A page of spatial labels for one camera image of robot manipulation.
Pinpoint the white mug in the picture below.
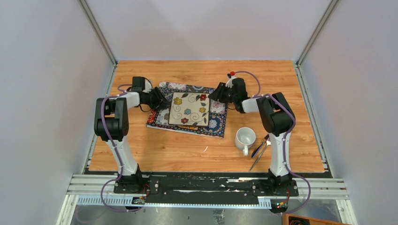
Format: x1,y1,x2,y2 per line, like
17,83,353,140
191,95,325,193
234,127,256,156

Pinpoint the orange wooden box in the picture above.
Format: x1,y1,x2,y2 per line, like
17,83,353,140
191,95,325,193
282,214,344,225

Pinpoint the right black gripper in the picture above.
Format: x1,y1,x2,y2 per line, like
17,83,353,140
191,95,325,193
209,82,238,104

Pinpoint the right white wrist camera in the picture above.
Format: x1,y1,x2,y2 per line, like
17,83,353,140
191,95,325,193
225,75,236,88

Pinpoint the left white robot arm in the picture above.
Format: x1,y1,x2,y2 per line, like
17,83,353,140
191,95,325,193
93,76,171,194

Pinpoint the silver fork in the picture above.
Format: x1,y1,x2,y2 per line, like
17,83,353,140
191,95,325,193
249,140,271,172

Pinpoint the square floral plate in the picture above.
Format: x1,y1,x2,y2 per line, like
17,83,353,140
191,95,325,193
168,92,210,127

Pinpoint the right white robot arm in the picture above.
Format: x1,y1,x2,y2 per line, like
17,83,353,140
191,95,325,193
209,78,296,196

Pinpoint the aluminium frame rail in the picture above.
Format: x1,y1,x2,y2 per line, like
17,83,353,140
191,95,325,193
67,175,349,209

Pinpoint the purple handled knife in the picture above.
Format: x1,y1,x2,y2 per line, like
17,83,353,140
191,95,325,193
251,135,269,158

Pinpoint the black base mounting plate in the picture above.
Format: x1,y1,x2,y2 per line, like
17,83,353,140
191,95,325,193
114,172,299,205

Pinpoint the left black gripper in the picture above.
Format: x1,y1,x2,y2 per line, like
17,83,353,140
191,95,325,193
143,88,170,112

